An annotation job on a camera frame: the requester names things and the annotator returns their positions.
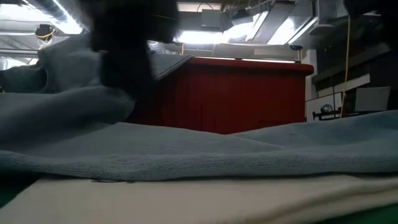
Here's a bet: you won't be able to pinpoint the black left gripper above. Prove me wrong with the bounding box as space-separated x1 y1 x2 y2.
79 0 180 97

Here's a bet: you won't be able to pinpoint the light blue denim jeans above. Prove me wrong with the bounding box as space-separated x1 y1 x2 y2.
0 32 398 183

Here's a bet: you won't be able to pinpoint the white printed t-shirt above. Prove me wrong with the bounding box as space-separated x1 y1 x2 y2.
0 174 398 224

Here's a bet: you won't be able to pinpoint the red fabric laundry bin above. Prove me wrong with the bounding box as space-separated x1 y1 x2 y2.
126 57 315 135

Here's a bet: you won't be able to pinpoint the black yellow ceiling device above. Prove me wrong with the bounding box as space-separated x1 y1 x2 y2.
34 24 56 41

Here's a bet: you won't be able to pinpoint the grey ceiling box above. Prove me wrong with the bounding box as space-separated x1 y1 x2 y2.
200 8 222 30

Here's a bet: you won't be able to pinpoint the long LED light bar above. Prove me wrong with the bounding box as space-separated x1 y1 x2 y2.
0 48 301 65

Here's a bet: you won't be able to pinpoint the whiteboard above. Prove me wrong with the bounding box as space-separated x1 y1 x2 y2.
305 92 343 122

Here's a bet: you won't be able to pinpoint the black stand with dial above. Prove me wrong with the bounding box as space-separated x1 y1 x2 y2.
312 104 343 122

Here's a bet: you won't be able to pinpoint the grey flat panel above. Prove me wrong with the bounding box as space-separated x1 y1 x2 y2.
354 86 391 112

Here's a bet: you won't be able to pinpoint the silver rectangular duct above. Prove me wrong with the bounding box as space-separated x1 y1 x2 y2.
251 0 320 46

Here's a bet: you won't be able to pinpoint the yellow hanging cable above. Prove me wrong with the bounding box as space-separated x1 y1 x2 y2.
340 15 351 118

